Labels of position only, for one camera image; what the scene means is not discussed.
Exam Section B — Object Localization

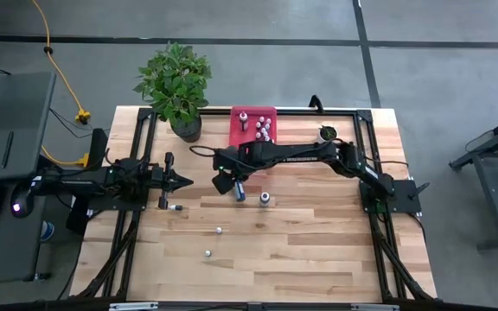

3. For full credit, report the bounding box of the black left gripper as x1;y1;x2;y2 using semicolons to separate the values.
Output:
150;151;195;211

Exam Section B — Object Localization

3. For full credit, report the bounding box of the pink translucent plastic bin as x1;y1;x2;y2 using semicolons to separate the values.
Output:
228;105;279;148

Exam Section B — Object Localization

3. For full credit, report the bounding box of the black upright box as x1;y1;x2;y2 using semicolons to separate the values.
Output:
87;127;109;170

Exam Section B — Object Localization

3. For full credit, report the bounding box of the leafy plant in black pot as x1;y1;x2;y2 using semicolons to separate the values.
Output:
132;41;213;143

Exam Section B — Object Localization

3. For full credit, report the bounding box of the succulent in white pot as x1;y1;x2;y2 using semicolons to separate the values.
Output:
316;124;340;146

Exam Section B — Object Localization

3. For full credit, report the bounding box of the black hook clamp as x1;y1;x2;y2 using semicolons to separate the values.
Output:
308;94;325;115

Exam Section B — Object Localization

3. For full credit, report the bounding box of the black computer mouse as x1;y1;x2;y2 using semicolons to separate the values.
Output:
10;189;35;219

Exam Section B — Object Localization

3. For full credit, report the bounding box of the black pen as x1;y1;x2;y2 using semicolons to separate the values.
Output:
1;130;15;169

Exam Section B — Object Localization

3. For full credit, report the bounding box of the dark grey desk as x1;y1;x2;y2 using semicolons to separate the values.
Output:
0;71;58;287

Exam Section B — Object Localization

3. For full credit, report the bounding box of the black clamp lever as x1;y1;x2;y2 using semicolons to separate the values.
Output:
407;181;431;201

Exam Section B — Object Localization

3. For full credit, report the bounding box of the black metal stand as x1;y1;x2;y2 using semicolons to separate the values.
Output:
449;107;498;251

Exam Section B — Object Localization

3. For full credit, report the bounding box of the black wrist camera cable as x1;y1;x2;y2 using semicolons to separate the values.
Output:
189;145;218;160

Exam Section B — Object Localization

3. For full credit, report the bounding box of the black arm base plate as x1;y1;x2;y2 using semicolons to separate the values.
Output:
72;189;150;213
359;179;424;216

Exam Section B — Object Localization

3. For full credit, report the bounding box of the yellow extension cable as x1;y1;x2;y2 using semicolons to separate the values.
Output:
30;0;93;126
40;145;91;168

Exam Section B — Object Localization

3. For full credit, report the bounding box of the silver metal bracket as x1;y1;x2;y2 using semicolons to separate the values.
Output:
351;303;400;311
109;301;160;311

